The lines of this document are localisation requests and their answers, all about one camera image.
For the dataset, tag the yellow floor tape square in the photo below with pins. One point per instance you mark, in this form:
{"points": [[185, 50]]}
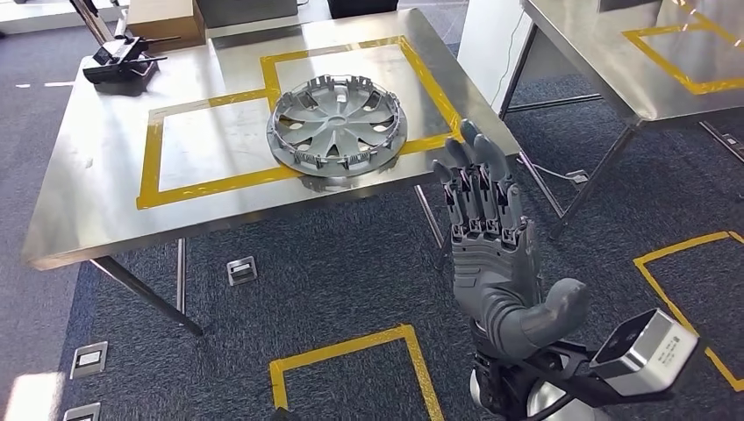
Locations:
{"points": [[662, 290]]}

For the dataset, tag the stainless steel workbench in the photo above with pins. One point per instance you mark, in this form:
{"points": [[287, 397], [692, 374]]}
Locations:
{"points": [[87, 174], [581, 46]]}

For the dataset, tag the grey plastic wheel hubcap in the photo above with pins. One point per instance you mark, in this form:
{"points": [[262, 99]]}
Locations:
{"points": [[337, 125]]}

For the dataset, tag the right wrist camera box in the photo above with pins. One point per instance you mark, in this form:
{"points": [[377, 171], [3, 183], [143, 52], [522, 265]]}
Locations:
{"points": [[651, 354]]}

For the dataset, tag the yellow tape rectangle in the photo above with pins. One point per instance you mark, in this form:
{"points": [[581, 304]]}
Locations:
{"points": [[662, 64], [430, 87], [151, 162]]}

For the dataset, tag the black robot body part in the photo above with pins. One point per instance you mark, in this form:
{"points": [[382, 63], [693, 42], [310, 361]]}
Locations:
{"points": [[285, 415]]}

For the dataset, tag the black plastic part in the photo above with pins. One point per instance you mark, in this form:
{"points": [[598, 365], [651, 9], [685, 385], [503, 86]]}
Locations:
{"points": [[119, 64]]}

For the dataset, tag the grey laptop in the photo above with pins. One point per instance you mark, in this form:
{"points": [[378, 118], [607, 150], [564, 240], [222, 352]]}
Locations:
{"points": [[244, 11]]}

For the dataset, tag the white panel board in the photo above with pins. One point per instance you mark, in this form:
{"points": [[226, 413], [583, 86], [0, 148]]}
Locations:
{"points": [[482, 52]]}

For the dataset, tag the black zip carry case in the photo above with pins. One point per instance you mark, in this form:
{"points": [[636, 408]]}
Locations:
{"points": [[360, 7]]}

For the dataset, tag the metal floor outlet box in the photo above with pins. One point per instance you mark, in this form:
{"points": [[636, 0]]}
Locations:
{"points": [[242, 271], [89, 360], [81, 413], [578, 176]]}

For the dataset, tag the brown cardboard box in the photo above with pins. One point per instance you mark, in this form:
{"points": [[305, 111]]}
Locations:
{"points": [[165, 23]]}

